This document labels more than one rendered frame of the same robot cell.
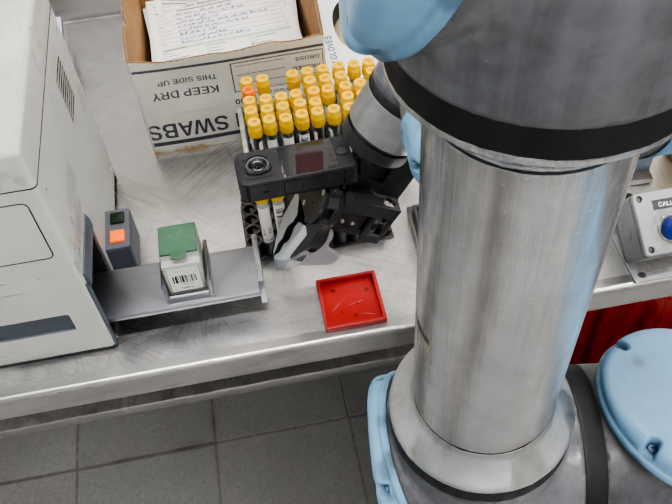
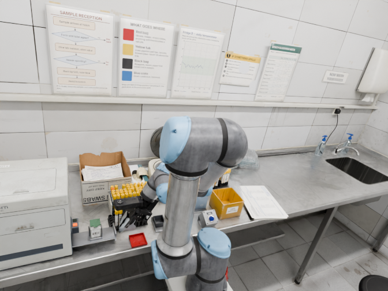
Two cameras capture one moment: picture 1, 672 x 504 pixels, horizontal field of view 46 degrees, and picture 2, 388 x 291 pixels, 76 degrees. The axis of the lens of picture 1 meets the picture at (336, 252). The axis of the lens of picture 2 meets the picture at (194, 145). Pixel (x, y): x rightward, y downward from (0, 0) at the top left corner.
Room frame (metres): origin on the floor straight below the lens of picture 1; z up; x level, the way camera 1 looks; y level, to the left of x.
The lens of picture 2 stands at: (-0.31, 0.12, 1.75)
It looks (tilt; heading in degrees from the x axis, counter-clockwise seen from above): 25 degrees down; 338
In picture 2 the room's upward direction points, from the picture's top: 10 degrees clockwise
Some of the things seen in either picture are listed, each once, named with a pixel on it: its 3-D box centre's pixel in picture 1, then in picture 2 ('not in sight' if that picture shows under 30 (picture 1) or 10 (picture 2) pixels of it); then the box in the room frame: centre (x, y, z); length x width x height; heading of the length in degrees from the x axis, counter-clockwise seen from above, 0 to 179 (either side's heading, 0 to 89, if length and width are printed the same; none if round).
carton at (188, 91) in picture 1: (224, 31); (104, 175); (0.92, 0.13, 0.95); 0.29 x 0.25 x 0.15; 7
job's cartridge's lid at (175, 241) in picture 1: (177, 242); (94, 223); (0.52, 0.16, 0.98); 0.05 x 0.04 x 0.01; 7
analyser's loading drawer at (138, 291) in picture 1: (167, 280); (89, 235); (0.52, 0.18, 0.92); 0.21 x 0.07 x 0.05; 97
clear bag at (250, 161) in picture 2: not in sight; (248, 156); (1.13, -0.91, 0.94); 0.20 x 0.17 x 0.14; 72
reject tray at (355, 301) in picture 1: (350, 300); (137, 239); (0.50, -0.01, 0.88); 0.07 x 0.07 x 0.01; 7
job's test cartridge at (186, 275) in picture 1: (183, 261); (95, 229); (0.52, 0.16, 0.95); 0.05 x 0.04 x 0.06; 7
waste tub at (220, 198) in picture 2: not in sight; (226, 202); (0.65, -0.50, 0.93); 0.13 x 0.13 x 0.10; 6
